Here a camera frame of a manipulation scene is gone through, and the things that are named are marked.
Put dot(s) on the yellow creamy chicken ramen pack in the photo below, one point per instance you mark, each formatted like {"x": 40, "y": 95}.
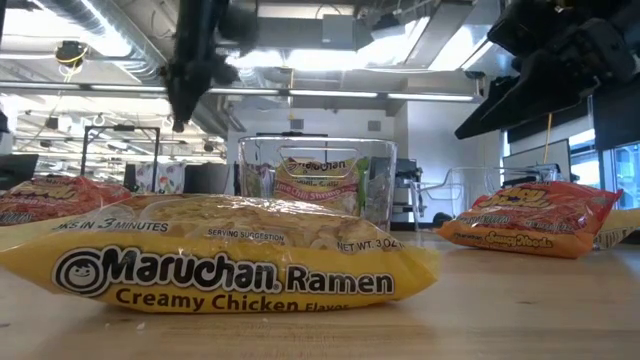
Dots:
{"x": 225, "y": 280}

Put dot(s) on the rectangular metal air duct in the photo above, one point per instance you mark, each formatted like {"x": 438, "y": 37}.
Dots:
{"x": 450, "y": 40}

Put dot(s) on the linear ceiling light strip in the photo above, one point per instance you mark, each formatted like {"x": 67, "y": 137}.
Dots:
{"x": 330, "y": 93}

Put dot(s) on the black computer monitor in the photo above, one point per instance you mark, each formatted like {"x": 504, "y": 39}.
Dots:
{"x": 207, "y": 177}
{"x": 17, "y": 170}

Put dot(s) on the lime chili shrimp ramen pack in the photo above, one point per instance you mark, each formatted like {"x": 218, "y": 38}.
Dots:
{"x": 320, "y": 185}

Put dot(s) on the grey metal cabinet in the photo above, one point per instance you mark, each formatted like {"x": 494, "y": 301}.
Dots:
{"x": 406, "y": 195}

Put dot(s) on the floral patterned board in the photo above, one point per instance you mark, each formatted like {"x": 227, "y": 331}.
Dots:
{"x": 160, "y": 177}

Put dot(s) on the bright window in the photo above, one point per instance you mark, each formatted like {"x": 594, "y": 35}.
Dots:
{"x": 627, "y": 175}

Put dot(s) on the silver spiral air duct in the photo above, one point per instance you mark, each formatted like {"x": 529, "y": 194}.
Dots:
{"x": 90, "y": 15}

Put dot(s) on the orange saucy noodles pack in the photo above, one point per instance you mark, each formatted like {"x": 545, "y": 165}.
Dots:
{"x": 55, "y": 197}
{"x": 530, "y": 220}

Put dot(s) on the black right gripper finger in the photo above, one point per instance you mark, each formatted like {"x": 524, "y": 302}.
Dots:
{"x": 540, "y": 87}

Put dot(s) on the grey wall vent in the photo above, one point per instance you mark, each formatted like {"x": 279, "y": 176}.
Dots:
{"x": 297, "y": 124}
{"x": 374, "y": 125}

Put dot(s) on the black ceiling security camera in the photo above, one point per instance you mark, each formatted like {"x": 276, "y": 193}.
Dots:
{"x": 475, "y": 74}

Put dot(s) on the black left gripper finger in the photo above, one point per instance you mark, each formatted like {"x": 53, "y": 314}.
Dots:
{"x": 195, "y": 60}
{"x": 235, "y": 20}

